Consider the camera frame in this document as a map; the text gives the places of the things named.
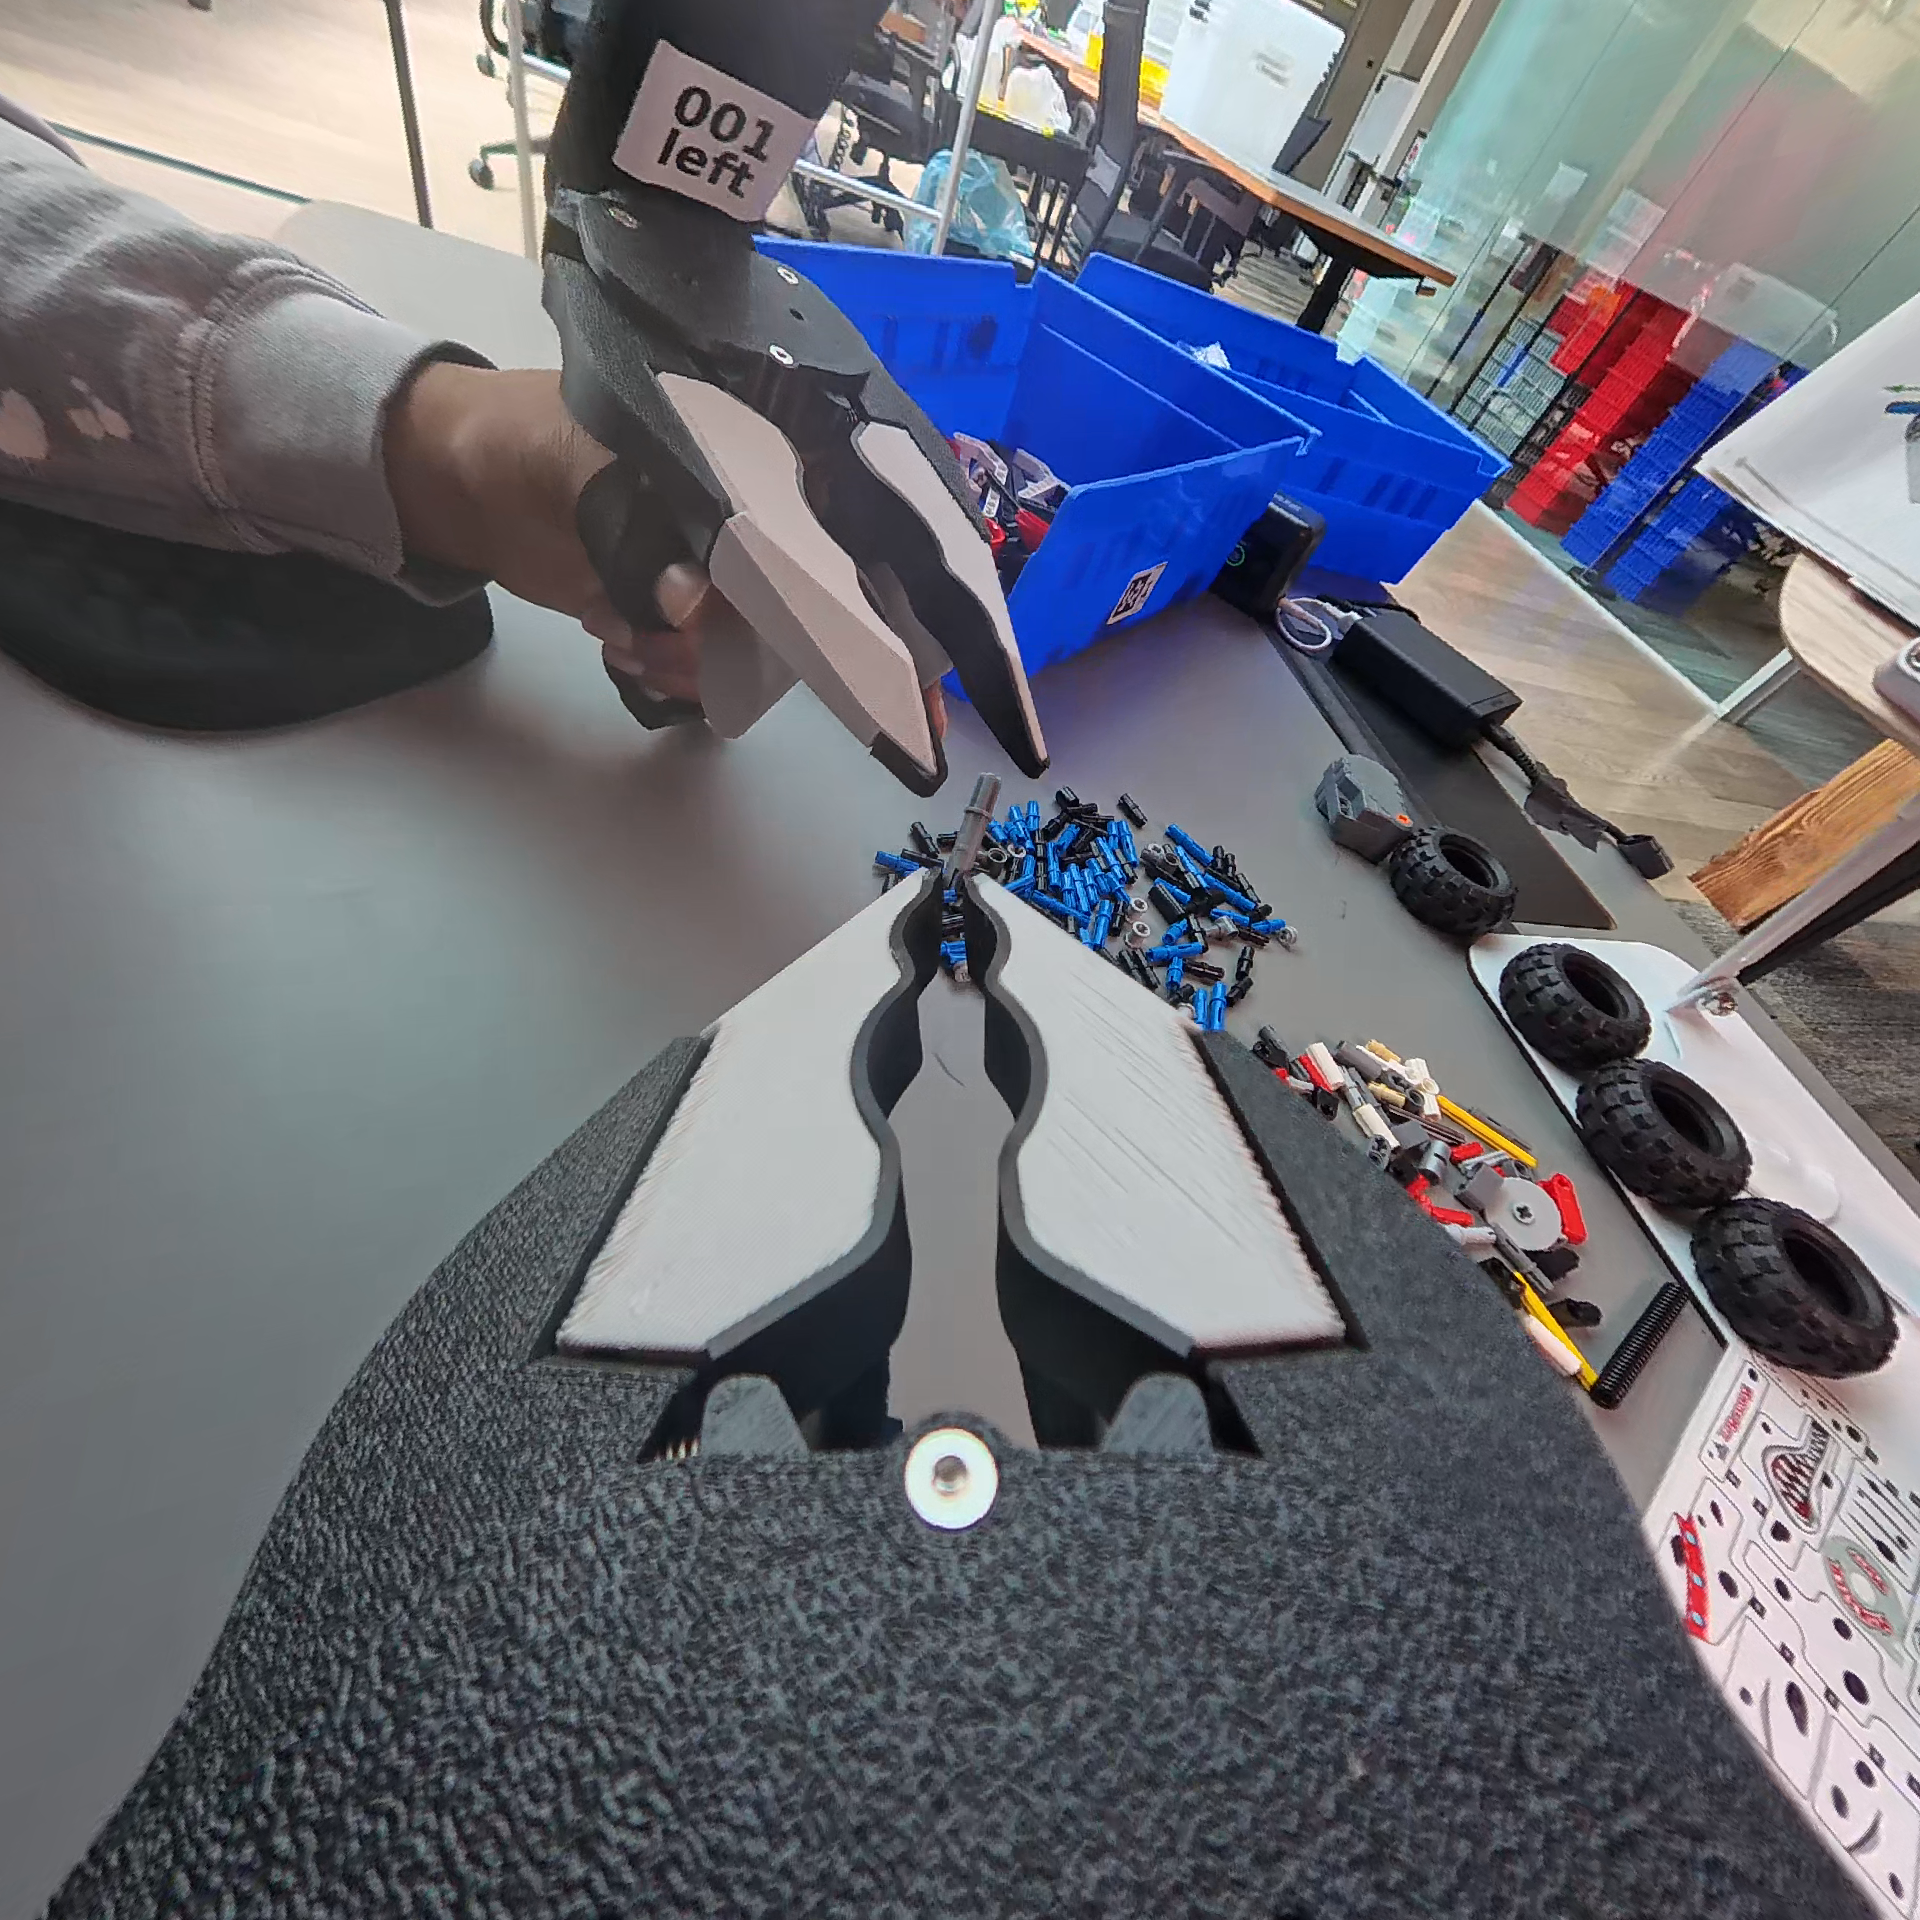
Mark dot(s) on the person's left hand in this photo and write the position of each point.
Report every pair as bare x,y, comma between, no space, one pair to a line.
482,465

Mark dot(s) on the white storage box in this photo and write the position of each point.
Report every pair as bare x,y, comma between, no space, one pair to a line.
1253,60

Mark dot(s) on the black power bank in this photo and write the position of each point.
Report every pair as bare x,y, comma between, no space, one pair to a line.
1267,558

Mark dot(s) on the grey toy motor block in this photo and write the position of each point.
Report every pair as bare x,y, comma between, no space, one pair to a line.
1358,803

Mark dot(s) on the wooden office table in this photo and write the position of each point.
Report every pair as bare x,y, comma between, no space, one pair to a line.
1350,226

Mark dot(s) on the stacked red blue crates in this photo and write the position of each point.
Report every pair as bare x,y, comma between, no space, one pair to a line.
1635,390

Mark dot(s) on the dark grey axle pin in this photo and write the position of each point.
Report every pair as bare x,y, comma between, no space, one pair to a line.
973,826

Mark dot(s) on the blue storage bin with tag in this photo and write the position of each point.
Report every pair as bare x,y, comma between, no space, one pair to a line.
1171,525

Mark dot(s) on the sticker sheet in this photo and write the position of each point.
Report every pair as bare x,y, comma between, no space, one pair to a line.
1801,1652

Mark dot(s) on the grey desk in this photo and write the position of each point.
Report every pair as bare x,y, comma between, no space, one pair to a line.
375,975

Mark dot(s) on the pile of mixed brick parts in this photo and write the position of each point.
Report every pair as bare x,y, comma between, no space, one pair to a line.
1441,1155

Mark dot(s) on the round wooden table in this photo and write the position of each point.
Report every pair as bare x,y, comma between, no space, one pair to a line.
1829,841

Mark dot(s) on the black toy tire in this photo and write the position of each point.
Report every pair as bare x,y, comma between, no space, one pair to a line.
1452,884
1662,1138
1575,1009
1793,1287

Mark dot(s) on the white book stand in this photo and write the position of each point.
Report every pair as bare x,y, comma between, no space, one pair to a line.
1817,1155

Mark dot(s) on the person's left forearm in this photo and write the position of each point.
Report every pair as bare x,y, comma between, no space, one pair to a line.
182,377

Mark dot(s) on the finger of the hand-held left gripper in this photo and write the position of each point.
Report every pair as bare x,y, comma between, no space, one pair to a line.
797,599
932,510

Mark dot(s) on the pile of bricks in bin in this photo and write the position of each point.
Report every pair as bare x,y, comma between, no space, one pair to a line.
1020,487

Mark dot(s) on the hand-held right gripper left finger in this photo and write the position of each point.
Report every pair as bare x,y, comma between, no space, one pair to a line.
735,1172

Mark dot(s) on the pile of blue black pins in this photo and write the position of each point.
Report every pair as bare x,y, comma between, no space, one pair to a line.
1110,885

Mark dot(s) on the instruction booklet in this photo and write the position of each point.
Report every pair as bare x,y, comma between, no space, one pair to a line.
1846,452

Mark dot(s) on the blue plastic bag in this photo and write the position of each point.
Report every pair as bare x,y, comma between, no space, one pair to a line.
975,203

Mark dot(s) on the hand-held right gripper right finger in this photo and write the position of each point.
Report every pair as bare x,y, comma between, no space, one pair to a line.
1155,1172

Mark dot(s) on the black power adapter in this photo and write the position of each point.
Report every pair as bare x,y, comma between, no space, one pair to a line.
1426,676

